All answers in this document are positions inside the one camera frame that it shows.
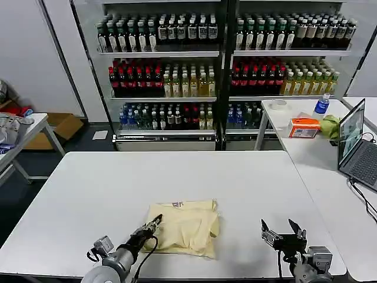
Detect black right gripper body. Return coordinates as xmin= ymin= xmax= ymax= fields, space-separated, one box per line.
xmin=275 ymin=232 xmax=307 ymax=255

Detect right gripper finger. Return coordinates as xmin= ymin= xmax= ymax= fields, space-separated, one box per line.
xmin=287 ymin=218 xmax=307 ymax=240
xmin=260 ymin=218 xmax=280 ymax=247

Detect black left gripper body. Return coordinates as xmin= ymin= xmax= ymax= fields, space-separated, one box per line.
xmin=125 ymin=226 xmax=154 ymax=254

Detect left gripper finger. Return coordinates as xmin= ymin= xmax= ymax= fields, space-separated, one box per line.
xmin=143 ymin=213 xmax=163 ymax=232
xmin=146 ymin=215 xmax=164 ymax=236

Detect pale yellow shirt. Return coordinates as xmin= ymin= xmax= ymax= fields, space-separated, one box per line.
xmin=141 ymin=199 xmax=221 ymax=260

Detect white table with laptop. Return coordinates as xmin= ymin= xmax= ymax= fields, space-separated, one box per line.
xmin=254 ymin=98 xmax=377 ymax=282

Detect orange and white tissue box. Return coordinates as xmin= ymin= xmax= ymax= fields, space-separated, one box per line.
xmin=287 ymin=117 xmax=321 ymax=139

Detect crumpled green cloth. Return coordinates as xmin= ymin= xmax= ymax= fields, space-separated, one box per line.
xmin=319 ymin=114 xmax=342 ymax=141

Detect grey open laptop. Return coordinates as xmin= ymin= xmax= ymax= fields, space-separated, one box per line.
xmin=337 ymin=98 xmax=377 ymax=192

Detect blue-capped water bottle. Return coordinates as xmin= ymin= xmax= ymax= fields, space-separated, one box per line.
xmin=312 ymin=93 xmax=330 ymax=117

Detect brown cardboard box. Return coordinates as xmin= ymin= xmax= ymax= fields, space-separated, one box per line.
xmin=25 ymin=112 xmax=85 ymax=150

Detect white side table with clutter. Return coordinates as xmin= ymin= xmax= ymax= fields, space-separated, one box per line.
xmin=0 ymin=113 xmax=66 ymax=185

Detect grey crumpled bag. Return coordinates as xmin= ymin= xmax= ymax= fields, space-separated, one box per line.
xmin=0 ymin=115 xmax=35 ymax=144

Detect red bag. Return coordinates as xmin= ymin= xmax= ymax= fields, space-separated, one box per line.
xmin=0 ymin=105 xmax=34 ymax=118

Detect shelf rack with bottles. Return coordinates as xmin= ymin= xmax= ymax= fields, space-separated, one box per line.
xmin=70 ymin=0 xmax=362 ymax=152

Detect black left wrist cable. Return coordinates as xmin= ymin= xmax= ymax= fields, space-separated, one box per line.
xmin=131 ymin=234 xmax=160 ymax=283

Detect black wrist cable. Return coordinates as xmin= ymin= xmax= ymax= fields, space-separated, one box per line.
xmin=131 ymin=234 xmax=160 ymax=283
xmin=276 ymin=250 xmax=285 ymax=279

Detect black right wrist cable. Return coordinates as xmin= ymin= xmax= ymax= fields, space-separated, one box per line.
xmin=276 ymin=250 xmax=285 ymax=279

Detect black laptop cable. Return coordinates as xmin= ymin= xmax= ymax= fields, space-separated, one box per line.
xmin=349 ymin=176 xmax=377 ymax=222

